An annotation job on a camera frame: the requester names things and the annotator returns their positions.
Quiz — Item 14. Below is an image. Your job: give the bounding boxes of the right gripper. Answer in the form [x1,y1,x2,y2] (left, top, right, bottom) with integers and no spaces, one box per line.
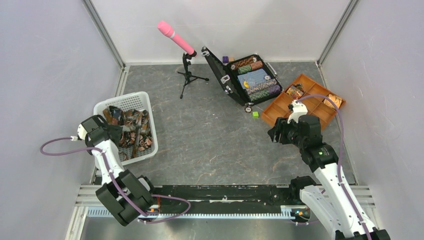
[266,116,306,149]

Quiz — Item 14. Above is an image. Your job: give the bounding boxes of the orange compartment tray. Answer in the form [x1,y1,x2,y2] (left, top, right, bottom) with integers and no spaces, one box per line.
[260,73,346,130]

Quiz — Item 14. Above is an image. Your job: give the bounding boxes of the black floral tie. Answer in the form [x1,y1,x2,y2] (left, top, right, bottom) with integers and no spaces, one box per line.
[118,129,153,161]

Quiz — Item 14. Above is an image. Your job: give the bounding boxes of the white plastic basket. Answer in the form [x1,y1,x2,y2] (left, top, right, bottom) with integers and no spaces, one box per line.
[93,91,159,166]

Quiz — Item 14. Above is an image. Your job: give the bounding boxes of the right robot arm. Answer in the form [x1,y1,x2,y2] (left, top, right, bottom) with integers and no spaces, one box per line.
[268,114,390,240]

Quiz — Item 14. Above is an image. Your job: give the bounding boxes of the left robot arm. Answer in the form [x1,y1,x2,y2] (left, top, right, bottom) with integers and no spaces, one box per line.
[77,114,157,226]

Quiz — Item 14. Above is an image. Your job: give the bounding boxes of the dark blue patterned tie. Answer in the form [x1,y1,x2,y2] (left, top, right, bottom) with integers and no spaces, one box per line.
[102,105,151,132]

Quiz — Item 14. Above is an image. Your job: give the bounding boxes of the rolled dark patterned tie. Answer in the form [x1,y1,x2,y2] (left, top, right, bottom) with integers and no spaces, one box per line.
[285,83,305,100]

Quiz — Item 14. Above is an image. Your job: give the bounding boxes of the rolled tan patterned tie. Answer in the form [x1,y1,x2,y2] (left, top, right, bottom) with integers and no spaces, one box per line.
[322,93,344,110]

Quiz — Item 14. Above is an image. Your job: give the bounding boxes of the green cube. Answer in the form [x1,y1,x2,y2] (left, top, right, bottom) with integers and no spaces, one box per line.
[251,111,260,119]

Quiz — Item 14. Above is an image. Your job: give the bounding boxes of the loose poker chip stack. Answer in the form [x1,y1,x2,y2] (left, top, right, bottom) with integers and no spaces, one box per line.
[244,102,254,114]

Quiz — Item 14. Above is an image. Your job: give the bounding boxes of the black poker chip case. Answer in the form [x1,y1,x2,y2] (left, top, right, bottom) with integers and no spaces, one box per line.
[201,46,283,107]

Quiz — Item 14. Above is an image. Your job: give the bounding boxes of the purple cube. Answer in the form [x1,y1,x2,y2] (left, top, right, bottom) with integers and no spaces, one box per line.
[222,56,229,64]

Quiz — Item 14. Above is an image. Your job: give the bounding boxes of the black tripod stand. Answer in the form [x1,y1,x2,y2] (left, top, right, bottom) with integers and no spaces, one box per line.
[177,53,210,99]

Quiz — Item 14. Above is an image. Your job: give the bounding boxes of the pink microphone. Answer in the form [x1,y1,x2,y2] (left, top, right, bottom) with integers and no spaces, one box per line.
[157,20,197,57]

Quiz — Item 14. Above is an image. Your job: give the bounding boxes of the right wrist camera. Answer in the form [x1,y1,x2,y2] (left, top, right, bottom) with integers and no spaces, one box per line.
[287,100,308,124]

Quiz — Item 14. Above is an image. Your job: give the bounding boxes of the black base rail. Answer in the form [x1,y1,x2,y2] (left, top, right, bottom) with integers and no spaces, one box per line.
[153,184,306,216]

